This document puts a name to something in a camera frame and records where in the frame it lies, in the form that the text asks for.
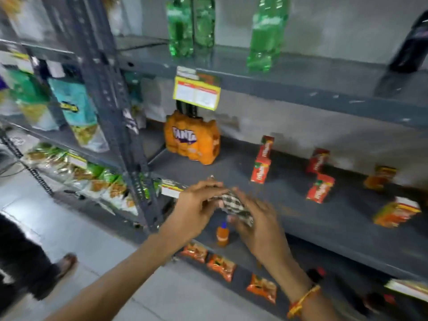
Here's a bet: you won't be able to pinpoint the grey metal shelving rack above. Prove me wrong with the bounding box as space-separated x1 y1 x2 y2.
0 0 134 231
64 0 428 321

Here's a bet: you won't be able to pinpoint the small orange bottle blue cap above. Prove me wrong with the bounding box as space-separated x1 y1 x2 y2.
216 222 230 248

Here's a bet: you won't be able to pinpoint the brown shoe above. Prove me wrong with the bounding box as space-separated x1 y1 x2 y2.
55 253 78 280

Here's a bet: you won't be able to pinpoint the black white checkered packet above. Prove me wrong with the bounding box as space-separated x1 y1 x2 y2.
208 190 255 228

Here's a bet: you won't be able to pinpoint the white shelf label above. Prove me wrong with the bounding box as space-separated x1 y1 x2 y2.
384 279 428 303
161 179 185 200

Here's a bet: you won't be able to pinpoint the orange snack packet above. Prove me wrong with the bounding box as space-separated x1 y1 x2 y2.
206 253 237 283
180 242 208 264
246 274 278 305

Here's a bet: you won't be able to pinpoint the dark plastic bottle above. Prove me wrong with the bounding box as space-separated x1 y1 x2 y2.
389 10 428 74

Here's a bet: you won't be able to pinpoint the dark bottle red cap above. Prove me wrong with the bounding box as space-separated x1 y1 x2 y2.
306 267 327 285

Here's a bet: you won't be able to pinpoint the orange juice carton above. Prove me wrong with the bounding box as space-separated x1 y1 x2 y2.
372 196 422 228
363 165 398 192

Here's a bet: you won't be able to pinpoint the person's left hand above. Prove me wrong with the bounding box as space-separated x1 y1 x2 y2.
160 179 229 246

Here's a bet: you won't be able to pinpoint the teal snack bag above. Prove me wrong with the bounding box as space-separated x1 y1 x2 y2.
48 77 110 153

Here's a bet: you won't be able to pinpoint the red juice carton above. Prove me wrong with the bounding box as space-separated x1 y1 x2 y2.
306 148 331 174
256 135 276 161
306 173 336 204
250 158 272 184

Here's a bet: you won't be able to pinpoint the green snack bag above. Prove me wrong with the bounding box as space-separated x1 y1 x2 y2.
7 69 60 131

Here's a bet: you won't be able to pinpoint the person's right hand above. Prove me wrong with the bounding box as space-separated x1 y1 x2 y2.
227 187 292 268

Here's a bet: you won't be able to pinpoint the yellow shelf price tag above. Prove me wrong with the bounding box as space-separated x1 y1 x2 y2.
173 75 221 111

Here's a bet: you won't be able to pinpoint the person's left forearm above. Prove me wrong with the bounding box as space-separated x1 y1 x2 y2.
43 230 188 321

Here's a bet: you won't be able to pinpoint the person's leg black trousers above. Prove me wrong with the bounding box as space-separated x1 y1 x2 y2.
0 213 61 313

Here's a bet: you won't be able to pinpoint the orange soda bottle pack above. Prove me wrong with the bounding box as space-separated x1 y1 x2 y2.
163 110 221 165

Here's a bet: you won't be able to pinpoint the person's right forearm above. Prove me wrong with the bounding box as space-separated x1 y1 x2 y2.
266 253 340 321

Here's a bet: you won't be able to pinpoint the green plastic bottle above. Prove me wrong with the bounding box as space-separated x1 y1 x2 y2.
246 0 290 73
166 0 195 58
193 0 216 49

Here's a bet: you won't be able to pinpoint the row of green snack packets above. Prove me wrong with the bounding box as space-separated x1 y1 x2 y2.
21 142 138 216

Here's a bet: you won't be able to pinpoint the orange thread bracelet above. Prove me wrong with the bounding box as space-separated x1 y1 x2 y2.
286 284 322 320

